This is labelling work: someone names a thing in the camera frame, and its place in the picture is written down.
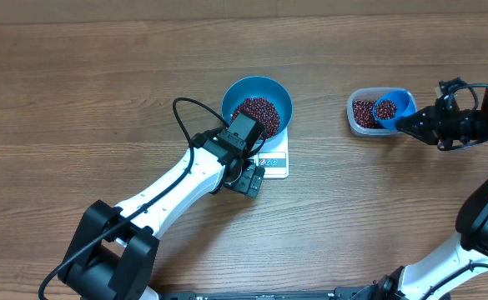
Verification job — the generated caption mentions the blue plastic scoop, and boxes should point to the blue plastic scoop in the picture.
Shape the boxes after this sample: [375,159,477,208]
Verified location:
[372,89,416,131]

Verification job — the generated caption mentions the red adzuki beans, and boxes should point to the red adzuki beans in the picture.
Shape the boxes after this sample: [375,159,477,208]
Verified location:
[230,97,399,140]

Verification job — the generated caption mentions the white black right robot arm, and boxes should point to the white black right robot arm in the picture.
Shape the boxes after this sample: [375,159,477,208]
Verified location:
[369,77,488,299]

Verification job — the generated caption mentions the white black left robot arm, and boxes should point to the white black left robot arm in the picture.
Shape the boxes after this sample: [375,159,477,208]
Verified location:
[38,113,264,300]

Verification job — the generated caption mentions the white digital kitchen scale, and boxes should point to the white digital kitchen scale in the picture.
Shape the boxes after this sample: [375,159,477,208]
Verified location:
[249,128,289,179]

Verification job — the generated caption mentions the teal plastic bowl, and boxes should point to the teal plastic bowl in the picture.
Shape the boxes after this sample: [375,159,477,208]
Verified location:
[221,76,294,141]

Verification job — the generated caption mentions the clear plastic container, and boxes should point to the clear plastic container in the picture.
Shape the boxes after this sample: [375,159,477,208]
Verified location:
[346,87,417,137]

